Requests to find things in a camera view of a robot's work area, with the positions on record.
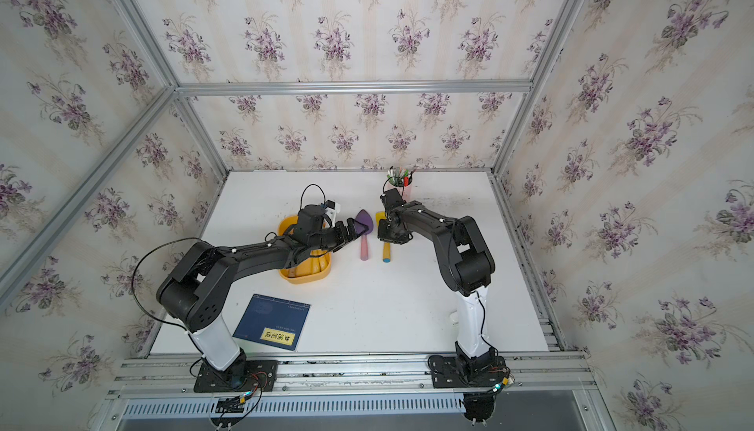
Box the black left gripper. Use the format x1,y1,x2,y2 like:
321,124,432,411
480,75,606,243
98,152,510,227
307,218,369,254

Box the yellow square shovel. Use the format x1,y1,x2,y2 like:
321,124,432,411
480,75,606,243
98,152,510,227
375,211,391,262

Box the yellow plastic storage box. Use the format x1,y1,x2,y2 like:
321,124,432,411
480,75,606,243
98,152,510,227
279,250,332,285

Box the purple shovel pink handle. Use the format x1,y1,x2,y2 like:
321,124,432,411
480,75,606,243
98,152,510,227
355,209,374,261

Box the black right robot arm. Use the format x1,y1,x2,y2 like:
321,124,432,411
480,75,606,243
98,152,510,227
377,189,498,381

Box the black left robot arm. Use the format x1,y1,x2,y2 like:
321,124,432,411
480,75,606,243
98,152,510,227
156,218,367,372

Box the pink pen cup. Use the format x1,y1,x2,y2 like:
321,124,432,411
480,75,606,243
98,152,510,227
402,186,412,203

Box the pens in cup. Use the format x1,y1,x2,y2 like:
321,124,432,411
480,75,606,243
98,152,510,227
387,166,414,188

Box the blue notebook yellow label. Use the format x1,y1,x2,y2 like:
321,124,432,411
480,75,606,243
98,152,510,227
233,294,310,351

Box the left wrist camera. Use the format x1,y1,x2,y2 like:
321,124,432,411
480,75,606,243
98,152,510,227
296,201,341,235

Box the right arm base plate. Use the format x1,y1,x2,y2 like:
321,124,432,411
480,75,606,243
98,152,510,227
427,352,512,392

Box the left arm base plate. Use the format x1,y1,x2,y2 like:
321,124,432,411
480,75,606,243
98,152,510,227
192,360,279,394

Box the white slotted cable duct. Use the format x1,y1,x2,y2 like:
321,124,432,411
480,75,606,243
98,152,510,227
123,393,465,420

